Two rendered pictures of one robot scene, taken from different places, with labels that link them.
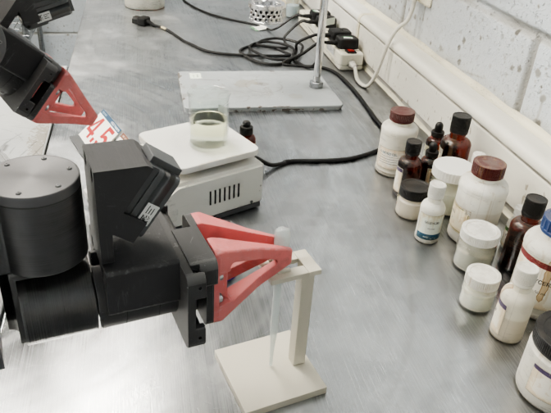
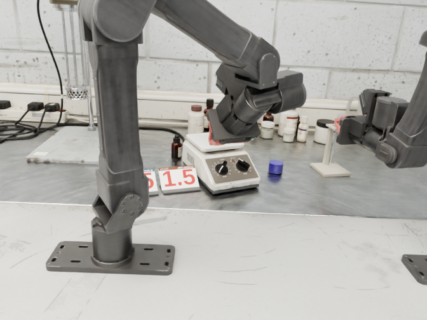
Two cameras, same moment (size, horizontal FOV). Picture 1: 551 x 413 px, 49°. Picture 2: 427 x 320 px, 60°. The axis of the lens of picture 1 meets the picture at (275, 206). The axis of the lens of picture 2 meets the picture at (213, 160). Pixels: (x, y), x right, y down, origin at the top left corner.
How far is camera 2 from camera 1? 113 cm
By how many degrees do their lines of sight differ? 69
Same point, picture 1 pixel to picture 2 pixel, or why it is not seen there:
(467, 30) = (159, 72)
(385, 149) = (199, 124)
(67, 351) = (330, 200)
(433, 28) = not seen: hidden behind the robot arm
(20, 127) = (84, 217)
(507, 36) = (192, 68)
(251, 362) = (328, 169)
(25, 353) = (334, 209)
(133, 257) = not seen: hidden behind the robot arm
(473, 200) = not seen: hidden behind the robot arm
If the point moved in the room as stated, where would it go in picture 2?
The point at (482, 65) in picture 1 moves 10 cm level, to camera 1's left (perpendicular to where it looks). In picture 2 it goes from (178, 83) to (169, 88)
